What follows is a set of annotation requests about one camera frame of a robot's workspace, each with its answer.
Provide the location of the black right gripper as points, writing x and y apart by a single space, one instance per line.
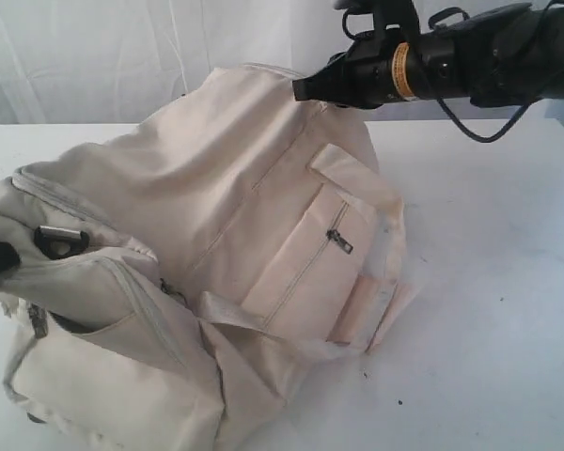
360 76

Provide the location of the beige duffel bag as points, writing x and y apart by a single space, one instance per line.
173 286

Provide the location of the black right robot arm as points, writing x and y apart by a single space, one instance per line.
506 56

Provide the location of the white backdrop curtain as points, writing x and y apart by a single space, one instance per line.
119 61

